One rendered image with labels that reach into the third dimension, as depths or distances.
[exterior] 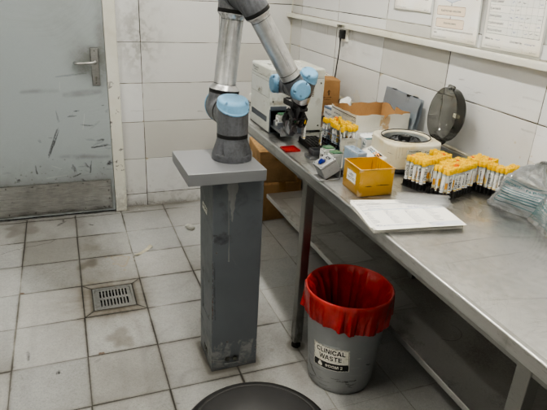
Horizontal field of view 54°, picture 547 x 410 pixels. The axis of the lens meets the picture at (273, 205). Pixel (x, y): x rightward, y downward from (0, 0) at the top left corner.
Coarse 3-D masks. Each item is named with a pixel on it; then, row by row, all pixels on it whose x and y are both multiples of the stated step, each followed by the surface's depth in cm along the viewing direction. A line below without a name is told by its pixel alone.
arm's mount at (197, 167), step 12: (180, 156) 200; (192, 156) 201; (204, 156) 202; (180, 168) 194; (192, 168) 188; (204, 168) 188; (216, 168) 189; (228, 168) 190; (240, 168) 190; (252, 168) 191; (264, 168) 192; (192, 180) 183; (204, 180) 184; (216, 180) 186; (228, 180) 188; (240, 180) 189; (252, 180) 191; (264, 180) 193
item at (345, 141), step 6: (342, 138) 224; (348, 138) 224; (354, 138) 225; (360, 138) 226; (336, 144) 228; (342, 144) 224; (348, 144) 225; (354, 144) 226; (360, 144) 228; (342, 150) 226
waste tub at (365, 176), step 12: (372, 156) 193; (348, 168) 187; (360, 168) 180; (372, 168) 195; (384, 168) 181; (348, 180) 188; (360, 180) 180; (372, 180) 181; (384, 180) 183; (360, 192) 182; (372, 192) 183; (384, 192) 185
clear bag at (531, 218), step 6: (546, 198) 164; (540, 204) 166; (546, 204) 164; (540, 210) 164; (546, 210) 162; (528, 216) 170; (534, 216) 167; (540, 216) 163; (546, 216) 160; (534, 222) 167; (540, 222) 163; (546, 222) 160; (540, 228) 163; (546, 228) 160; (546, 234) 159
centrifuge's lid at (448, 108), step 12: (444, 96) 220; (456, 96) 205; (432, 108) 224; (444, 108) 221; (456, 108) 216; (432, 120) 225; (444, 120) 221; (456, 120) 204; (432, 132) 223; (444, 132) 220; (456, 132) 207
